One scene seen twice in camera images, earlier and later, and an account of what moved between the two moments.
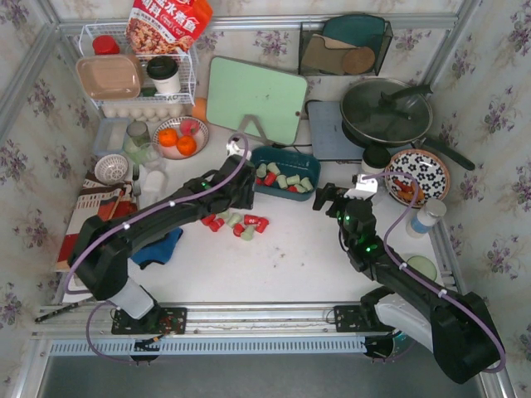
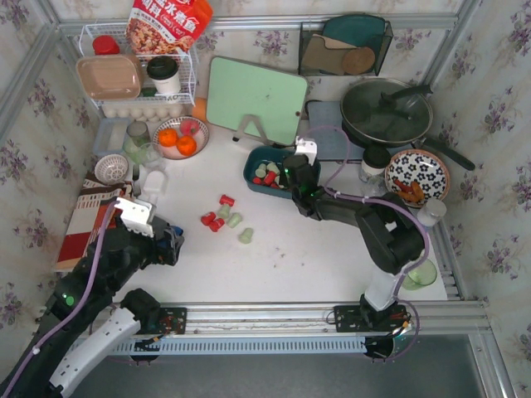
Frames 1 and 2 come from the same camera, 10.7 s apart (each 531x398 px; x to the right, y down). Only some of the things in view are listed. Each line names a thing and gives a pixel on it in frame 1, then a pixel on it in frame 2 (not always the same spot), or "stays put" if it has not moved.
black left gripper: x=247 y=182 → x=172 y=246
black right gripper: x=334 y=202 → x=297 y=167
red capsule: x=208 y=219 stays put
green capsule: x=272 y=167 stays put
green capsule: x=282 y=181 stays put
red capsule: x=270 y=177 stays put
